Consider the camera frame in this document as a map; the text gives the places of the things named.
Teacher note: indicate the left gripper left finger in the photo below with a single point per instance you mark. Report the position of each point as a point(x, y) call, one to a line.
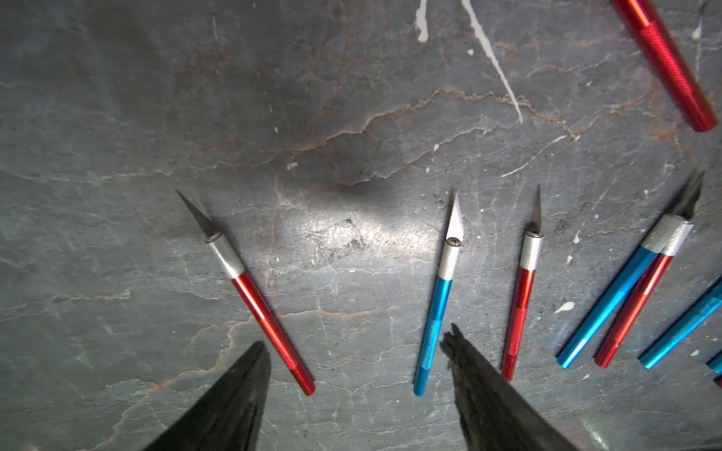
point(229, 415)

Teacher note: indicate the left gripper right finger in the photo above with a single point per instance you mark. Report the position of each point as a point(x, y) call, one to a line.
point(493, 415)

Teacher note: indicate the blue carving knife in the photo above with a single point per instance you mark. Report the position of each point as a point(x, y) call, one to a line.
point(446, 269)
point(715, 364)
point(698, 313)
point(612, 299)

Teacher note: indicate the red carving knife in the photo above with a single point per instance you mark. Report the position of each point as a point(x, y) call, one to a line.
point(243, 282)
point(650, 33)
point(528, 263)
point(685, 207)

